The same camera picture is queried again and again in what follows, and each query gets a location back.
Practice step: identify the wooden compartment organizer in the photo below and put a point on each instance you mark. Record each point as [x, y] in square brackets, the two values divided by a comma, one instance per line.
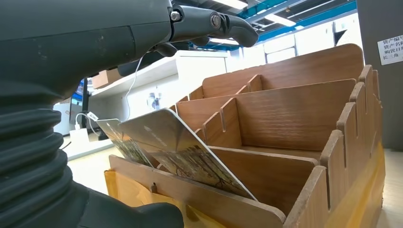
[277, 119]

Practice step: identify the white power adapter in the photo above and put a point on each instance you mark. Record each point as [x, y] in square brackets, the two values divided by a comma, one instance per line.
[78, 138]

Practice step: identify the white cabinet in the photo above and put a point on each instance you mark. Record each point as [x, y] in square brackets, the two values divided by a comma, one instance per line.
[195, 72]

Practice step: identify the ceiling light panel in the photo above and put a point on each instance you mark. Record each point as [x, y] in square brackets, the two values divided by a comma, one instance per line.
[280, 19]
[231, 3]

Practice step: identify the cardboard box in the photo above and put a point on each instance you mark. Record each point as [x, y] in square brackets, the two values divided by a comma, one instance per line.
[105, 78]

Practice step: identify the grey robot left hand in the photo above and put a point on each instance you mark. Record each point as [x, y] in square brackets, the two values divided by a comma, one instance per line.
[78, 37]

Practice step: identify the printed room key card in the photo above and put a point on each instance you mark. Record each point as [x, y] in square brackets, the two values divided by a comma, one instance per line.
[182, 151]
[119, 138]

